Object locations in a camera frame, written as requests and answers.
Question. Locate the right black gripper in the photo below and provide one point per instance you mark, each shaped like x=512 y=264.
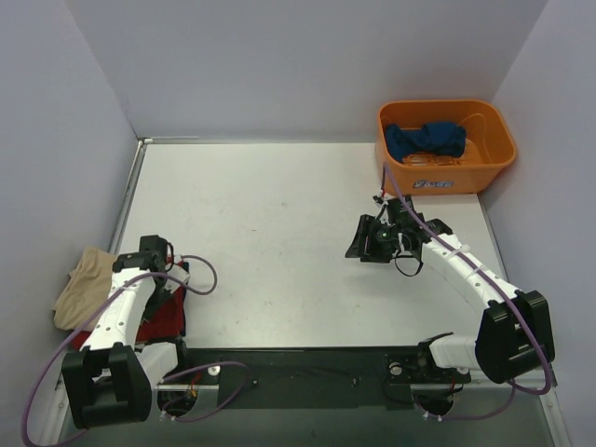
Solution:
x=368 y=239

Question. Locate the beige t shirt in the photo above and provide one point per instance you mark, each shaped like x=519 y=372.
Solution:
x=87 y=288

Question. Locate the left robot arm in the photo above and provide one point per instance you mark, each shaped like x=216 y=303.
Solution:
x=106 y=381

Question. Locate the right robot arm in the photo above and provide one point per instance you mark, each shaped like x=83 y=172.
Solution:
x=515 y=334

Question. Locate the folded red t shirt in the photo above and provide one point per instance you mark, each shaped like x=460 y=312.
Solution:
x=169 y=321

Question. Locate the orange plastic basket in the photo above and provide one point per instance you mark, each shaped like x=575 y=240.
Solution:
x=490 y=148

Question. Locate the crumpled blue t shirt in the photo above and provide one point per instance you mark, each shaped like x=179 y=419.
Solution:
x=436 y=138

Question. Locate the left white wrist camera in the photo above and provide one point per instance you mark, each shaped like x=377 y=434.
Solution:
x=178 y=270

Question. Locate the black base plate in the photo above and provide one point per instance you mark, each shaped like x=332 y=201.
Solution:
x=395 y=377

